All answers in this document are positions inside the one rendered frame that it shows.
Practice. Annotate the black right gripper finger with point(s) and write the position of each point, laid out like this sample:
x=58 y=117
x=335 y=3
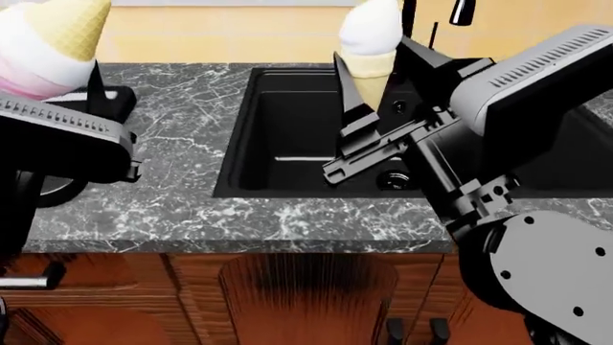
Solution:
x=356 y=118
x=412 y=82

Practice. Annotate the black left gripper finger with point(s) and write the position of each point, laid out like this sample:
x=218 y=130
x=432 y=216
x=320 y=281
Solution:
x=97 y=90

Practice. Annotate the pink white ice cream cone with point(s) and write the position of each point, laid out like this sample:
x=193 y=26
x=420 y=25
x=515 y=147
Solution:
x=43 y=46

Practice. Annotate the sink overflow hole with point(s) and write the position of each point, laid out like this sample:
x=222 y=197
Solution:
x=398 y=106

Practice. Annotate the sink drain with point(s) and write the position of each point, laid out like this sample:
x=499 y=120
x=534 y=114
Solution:
x=395 y=178

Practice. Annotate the black kitchen sink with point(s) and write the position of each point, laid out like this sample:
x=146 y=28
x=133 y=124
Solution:
x=287 y=143

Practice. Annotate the black faucet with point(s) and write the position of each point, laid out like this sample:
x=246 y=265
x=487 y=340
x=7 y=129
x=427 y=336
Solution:
x=462 y=10

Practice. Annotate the wooden cabinet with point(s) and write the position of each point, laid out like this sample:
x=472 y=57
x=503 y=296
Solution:
x=191 y=298

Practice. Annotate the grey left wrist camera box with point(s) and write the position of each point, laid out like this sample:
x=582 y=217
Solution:
x=62 y=143

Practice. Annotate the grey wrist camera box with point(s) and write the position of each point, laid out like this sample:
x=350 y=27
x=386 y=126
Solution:
x=536 y=79
x=62 y=143

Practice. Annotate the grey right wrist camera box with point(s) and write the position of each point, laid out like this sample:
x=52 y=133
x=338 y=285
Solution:
x=536 y=79

